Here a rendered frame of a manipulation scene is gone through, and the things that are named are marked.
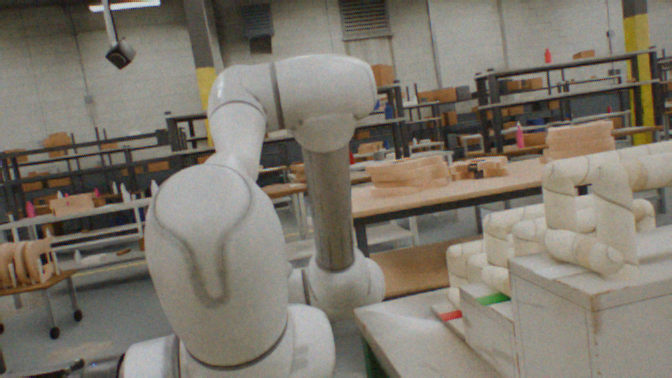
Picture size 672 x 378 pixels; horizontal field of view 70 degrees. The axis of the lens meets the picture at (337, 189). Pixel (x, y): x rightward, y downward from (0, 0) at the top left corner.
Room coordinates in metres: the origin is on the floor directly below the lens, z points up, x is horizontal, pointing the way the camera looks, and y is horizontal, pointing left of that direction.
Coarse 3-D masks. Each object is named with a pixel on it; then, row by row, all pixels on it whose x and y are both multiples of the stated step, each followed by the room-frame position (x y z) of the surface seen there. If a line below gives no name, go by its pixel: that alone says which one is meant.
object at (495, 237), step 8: (488, 232) 0.67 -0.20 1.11; (496, 232) 0.67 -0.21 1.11; (504, 232) 0.67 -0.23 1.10; (488, 240) 0.67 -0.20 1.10; (496, 240) 0.67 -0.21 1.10; (504, 240) 0.67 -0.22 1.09; (488, 248) 0.67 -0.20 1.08; (496, 248) 0.67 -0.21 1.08; (504, 248) 0.67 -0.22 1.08; (488, 256) 0.68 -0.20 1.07; (496, 256) 0.67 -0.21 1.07; (504, 256) 0.67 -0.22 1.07; (488, 264) 0.68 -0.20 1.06; (496, 264) 0.67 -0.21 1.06; (504, 264) 0.67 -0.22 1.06
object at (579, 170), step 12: (648, 144) 0.54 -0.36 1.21; (660, 144) 0.54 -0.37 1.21; (588, 156) 0.52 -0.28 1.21; (600, 156) 0.52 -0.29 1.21; (612, 156) 0.52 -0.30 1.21; (624, 156) 0.52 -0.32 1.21; (636, 156) 0.52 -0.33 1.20; (552, 168) 0.51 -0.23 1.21; (564, 168) 0.51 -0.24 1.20; (576, 168) 0.51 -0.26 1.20; (588, 168) 0.51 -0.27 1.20; (576, 180) 0.51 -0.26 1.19; (588, 180) 0.52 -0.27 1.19
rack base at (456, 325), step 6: (432, 306) 0.85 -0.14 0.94; (438, 306) 0.85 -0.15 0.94; (444, 306) 0.84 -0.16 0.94; (450, 306) 0.84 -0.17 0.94; (438, 312) 0.82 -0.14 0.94; (444, 312) 0.82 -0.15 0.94; (450, 324) 0.77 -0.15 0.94; (456, 324) 0.76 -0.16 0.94; (462, 324) 0.75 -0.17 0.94; (456, 330) 0.74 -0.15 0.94; (462, 330) 0.73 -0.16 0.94; (462, 336) 0.72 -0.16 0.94
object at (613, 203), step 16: (608, 192) 0.43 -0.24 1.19; (624, 192) 0.43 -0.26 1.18; (608, 208) 0.43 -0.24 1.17; (624, 208) 0.43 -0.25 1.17; (608, 224) 0.43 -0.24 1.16; (624, 224) 0.43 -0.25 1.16; (608, 240) 0.43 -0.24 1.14; (624, 240) 0.43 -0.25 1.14; (624, 256) 0.43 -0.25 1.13; (624, 272) 0.43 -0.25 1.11
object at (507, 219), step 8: (576, 200) 0.69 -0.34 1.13; (584, 200) 0.69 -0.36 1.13; (592, 200) 0.69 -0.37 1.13; (520, 208) 0.69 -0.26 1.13; (528, 208) 0.68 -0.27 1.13; (536, 208) 0.68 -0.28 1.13; (576, 208) 0.69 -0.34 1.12; (584, 208) 0.69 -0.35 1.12; (488, 216) 0.68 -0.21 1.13; (496, 216) 0.67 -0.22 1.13; (504, 216) 0.67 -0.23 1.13; (512, 216) 0.67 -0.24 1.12; (520, 216) 0.67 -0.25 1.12; (528, 216) 0.67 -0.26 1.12; (536, 216) 0.68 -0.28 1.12; (544, 216) 0.68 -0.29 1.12; (488, 224) 0.67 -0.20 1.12; (496, 224) 0.67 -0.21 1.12; (504, 224) 0.67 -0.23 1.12; (512, 224) 0.67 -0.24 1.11
